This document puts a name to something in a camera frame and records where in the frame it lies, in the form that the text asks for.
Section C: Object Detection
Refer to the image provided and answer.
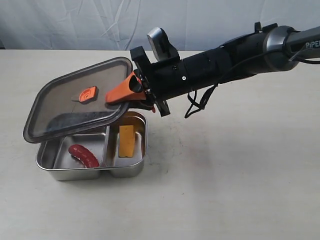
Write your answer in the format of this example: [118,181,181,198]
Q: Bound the steel two-compartment lunch box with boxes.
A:
[35,111,148,181]

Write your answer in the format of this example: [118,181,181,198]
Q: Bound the red toy sausage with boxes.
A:
[68,144,100,168]

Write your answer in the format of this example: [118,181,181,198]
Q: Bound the grey-blue wrinkled backdrop cloth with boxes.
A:
[0,0,320,51]

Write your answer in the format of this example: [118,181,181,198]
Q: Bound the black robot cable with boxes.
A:
[184,82,221,119]

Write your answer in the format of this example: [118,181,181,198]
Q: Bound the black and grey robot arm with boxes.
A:
[105,22,320,118]

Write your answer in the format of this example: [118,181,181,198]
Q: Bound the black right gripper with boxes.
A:
[105,46,190,117]

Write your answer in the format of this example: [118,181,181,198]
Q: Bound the dark lid with orange seal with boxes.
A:
[23,56,133,143]

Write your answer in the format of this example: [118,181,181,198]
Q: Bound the yellow toy cheese wedge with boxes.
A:
[118,125,136,158]

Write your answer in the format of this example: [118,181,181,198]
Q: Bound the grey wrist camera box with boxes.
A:
[147,27,180,62]

